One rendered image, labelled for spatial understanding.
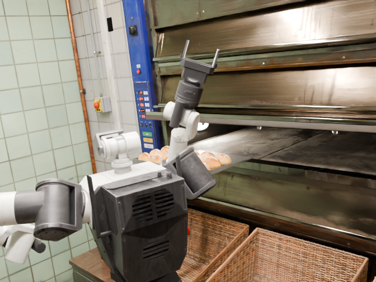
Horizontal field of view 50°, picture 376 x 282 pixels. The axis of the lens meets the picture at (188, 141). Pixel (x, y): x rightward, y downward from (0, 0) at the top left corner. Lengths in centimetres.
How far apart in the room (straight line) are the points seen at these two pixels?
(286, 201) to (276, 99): 48
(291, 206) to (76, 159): 174
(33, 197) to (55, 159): 189
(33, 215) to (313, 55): 121
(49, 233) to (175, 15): 147
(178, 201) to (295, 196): 93
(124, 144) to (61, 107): 185
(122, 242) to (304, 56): 109
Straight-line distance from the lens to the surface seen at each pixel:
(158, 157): 209
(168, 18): 230
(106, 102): 280
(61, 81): 304
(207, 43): 207
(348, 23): 167
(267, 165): 196
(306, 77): 179
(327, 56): 172
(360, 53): 167
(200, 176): 128
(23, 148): 293
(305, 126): 163
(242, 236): 214
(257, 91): 191
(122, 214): 105
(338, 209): 185
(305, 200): 192
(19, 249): 141
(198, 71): 139
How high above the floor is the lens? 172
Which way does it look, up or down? 12 degrees down
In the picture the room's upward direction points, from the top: 6 degrees counter-clockwise
